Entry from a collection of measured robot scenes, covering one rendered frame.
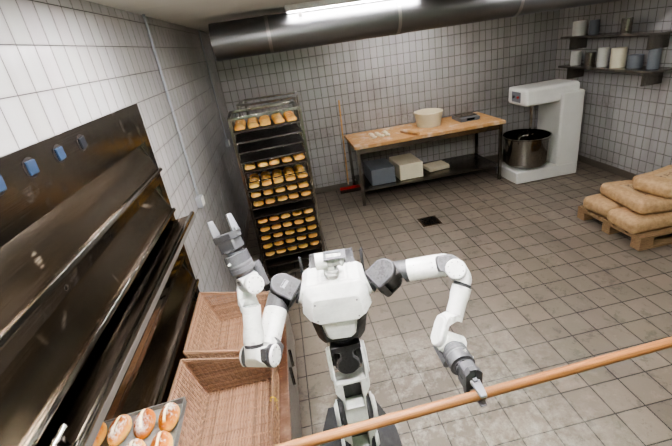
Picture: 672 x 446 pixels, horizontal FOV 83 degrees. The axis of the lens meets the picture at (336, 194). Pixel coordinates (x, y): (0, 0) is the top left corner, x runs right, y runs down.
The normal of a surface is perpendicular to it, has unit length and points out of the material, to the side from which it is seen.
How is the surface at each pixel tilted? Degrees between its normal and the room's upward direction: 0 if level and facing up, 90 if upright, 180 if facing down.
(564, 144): 90
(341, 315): 90
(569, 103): 90
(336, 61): 90
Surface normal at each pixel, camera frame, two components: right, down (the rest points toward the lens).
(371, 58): 0.16, 0.36
